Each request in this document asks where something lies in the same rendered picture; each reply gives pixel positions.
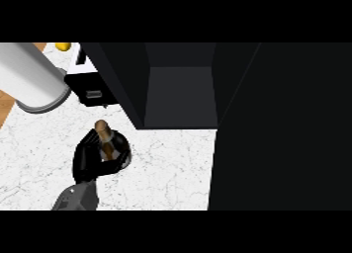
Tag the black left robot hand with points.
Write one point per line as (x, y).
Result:
(86, 161)

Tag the dark wine bottle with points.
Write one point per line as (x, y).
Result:
(104, 131)

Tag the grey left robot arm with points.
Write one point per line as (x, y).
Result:
(77, 198)

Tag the dark grey open cabinet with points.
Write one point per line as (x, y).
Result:
(180, 95)

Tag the black and white appliance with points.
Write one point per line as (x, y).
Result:
(87, 85)

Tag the large white cylinder, grey rim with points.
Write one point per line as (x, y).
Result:
(24, 75)

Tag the small yellow object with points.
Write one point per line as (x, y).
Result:
(62, 46)

